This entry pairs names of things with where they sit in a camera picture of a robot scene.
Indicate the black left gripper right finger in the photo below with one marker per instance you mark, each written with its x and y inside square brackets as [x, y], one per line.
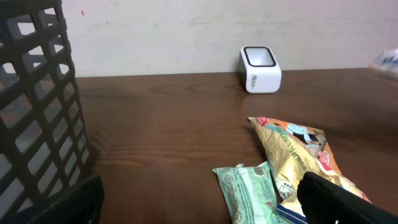
[324, 202]

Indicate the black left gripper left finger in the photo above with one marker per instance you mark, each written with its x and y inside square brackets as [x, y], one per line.
[81, 204]

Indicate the orange yellow snack bag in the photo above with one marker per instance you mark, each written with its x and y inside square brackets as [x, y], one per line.
[291, 151]

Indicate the teal wet wipes pack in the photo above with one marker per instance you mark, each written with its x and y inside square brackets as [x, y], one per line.
[249, 194]

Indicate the orange white Kleenex tissue pack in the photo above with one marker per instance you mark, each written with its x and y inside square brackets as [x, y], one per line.
[386, 63]

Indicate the white barcode scanner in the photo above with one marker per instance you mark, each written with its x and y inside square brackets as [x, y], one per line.
[258, 70]

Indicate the grey plastic mesh basket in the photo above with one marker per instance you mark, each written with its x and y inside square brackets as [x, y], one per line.
[44, 146]

